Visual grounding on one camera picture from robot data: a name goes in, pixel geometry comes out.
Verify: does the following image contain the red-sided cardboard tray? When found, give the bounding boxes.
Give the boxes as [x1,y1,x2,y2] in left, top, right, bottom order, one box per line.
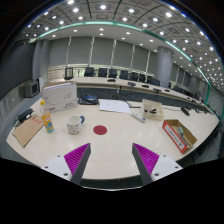
[162,120,197,154]

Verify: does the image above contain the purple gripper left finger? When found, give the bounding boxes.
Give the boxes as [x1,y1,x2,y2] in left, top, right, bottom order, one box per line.
[64,143,91,185]

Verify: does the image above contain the white cardboard box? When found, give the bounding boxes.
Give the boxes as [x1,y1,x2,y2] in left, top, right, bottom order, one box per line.
[41,82,78,113]

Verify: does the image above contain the white paper sheets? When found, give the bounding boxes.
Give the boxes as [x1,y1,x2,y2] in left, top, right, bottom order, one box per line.
[99,99,130,113]

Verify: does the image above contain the orange juice plastic bottle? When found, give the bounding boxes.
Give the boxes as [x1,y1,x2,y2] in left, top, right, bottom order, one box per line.
[40,100,54,133]

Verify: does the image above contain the white patterned mug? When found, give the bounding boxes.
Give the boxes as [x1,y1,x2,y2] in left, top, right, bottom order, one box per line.
[66,115,85,135]

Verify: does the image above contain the red round coaster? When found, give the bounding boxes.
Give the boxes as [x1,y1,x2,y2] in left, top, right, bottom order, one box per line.
[93,125,107,135]

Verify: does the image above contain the white remote control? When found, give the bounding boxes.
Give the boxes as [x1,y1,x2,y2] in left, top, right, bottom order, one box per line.
[131,112,146,123]

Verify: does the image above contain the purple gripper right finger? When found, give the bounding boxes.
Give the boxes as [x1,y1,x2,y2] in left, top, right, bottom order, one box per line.
[132,143,159,185]

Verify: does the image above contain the black office chair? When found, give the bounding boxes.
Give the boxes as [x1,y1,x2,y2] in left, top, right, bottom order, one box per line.
[84,67,94,77]
[119,70,128,80]
[129,72,138,81]
[98,68,107,77]
[108,69,117,78]

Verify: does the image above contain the beige open box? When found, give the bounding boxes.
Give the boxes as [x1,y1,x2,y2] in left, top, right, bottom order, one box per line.
[142,99,164,120]

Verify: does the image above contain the black device with cable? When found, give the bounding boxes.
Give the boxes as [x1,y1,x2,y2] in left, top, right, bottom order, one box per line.
[14,108,33,125]

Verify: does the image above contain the black tablet device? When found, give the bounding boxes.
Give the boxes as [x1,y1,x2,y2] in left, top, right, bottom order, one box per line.
[79,95,98,105]

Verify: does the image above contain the brown cardboard sheet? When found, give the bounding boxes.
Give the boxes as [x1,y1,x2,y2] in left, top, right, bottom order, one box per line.
[13,115,44,147]

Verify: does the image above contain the grey box monitor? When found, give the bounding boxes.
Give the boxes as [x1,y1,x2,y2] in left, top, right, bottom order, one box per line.
[24,81,39,98]

